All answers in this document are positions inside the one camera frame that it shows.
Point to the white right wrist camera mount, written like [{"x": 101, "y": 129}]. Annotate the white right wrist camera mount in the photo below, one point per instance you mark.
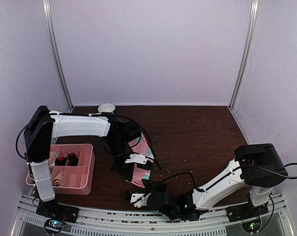
[{"x": 139, "y": 200}]

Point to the grey aluminium frame post right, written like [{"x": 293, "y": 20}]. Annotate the grey aluminium frame post right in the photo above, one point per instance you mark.
[{"x": 244, "y": 62}]

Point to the pink plastic organizer tray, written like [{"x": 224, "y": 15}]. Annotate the pink plastic organizer tray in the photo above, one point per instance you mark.
[{"x": 77, "y": 180}]

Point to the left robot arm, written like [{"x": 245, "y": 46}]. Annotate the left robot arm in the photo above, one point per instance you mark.
[{"x": 33, "y": 142}]

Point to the grey aluminium frame post left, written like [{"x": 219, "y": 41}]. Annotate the grey aluminium frame post left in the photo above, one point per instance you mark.
[{"x": 55, "y": 51}]

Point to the brown beige argyle sock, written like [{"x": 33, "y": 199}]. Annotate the brown beige argyle sock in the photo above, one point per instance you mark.
[{"x": 70, "y": 160}]

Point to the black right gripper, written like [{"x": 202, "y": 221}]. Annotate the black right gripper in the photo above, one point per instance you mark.
[{"x": 154, "y": 186}]

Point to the aluminium front rail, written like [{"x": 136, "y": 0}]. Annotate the aluminium front rail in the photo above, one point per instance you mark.
[{"x": 111, "y": 216}]

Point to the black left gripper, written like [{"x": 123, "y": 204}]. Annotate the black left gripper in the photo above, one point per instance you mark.
[{"x": 123, "y": 169}]

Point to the dark blue white bowl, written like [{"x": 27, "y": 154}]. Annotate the dark blue white bowl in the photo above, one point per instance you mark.
[{"x": 107, "y": 108}]

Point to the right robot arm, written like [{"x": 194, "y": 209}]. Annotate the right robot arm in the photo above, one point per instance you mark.
[{"x": 258, "y": 166}]

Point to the grey aluminium frame post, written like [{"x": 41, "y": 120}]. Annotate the grey aluminium frame post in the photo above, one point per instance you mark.
[
  {"x": 244, "y": 62},
  {"x": 55, "y": 51}
]

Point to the pink sock with teal patches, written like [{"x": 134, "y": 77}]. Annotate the pink sock with teal patches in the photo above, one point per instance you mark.
[{"x": 140, "y": 146}]

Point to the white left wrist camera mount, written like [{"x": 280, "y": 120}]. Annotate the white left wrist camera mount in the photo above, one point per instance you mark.
[{"x": 138, "y": 159}]

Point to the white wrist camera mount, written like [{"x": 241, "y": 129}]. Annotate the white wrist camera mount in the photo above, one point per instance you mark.
[
  {"x": 139, "y": 200},
  {"x": 138, "y": 159}
]

